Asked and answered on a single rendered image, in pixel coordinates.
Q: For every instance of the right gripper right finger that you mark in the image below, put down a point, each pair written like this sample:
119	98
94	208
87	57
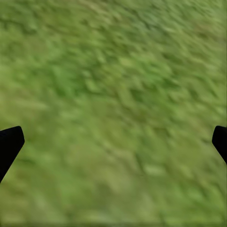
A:
219	140

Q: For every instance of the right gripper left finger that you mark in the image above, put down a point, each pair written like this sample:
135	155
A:
11	142

